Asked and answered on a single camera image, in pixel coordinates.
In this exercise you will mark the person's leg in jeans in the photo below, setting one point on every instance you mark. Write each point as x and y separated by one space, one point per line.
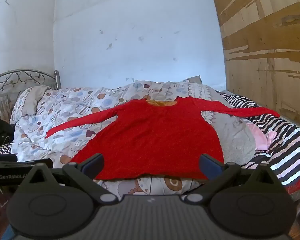
8 232

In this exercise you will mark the dotted patchwork quilt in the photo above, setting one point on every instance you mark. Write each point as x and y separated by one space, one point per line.
72 115

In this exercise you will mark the wooden board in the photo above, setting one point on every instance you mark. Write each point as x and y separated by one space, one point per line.
267 47

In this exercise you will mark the metal bed headboard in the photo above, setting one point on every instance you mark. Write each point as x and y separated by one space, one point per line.
12 85

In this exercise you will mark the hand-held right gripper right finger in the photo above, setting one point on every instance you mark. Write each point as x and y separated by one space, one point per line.
207 166

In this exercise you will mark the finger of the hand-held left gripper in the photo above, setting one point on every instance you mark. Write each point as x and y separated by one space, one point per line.
46 163

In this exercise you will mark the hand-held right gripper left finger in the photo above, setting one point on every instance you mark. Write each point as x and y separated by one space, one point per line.
94 164

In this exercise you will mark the grey pillow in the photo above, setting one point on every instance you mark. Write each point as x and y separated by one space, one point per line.
195 79

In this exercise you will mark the black white striped bedsheet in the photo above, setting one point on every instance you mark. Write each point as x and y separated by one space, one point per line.
277 140

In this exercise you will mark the dark cloth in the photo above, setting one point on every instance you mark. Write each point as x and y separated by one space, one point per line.
1 132

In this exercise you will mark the pink cloth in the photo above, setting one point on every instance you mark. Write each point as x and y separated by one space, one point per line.
261 137

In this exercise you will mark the red long-sleeve top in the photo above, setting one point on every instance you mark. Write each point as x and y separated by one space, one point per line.
150 135

